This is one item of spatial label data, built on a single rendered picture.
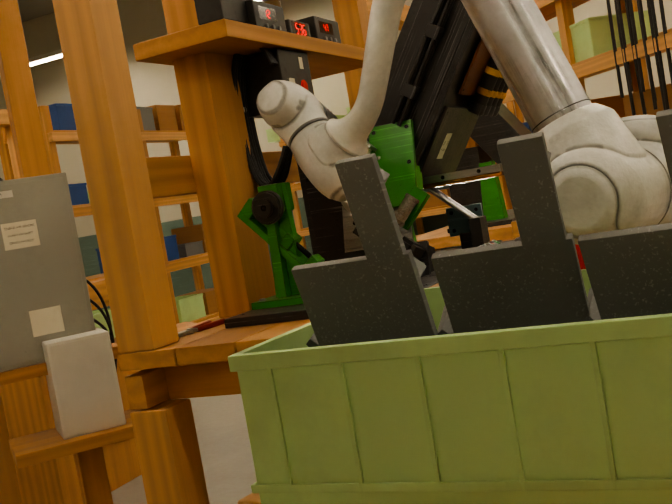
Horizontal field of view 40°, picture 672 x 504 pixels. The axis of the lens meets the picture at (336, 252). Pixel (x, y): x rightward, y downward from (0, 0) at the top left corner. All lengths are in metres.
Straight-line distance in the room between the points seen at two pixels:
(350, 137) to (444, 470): 1.01
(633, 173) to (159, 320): 0.96
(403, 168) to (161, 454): 0.88
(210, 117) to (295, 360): 1.26
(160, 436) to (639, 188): 1.04
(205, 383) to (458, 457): 1.03
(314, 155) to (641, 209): 0.71
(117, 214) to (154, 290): 0.17
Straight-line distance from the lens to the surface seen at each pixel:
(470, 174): 2.29
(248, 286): 2.16
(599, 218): 1.37
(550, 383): 0.88
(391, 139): 2.25
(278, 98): 1.87
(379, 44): 1.80
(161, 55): 2.15
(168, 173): 2.11
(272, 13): 2.33
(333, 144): 1.81
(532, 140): 0.91
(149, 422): 1.89
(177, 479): 1.89
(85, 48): 1.88
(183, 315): 8.37
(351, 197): 0.99
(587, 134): 1.41
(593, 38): 5.38
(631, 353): 0.85
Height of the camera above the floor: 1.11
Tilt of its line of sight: 3 degrees down
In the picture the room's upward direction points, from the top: 10 degrees counter-clockwise
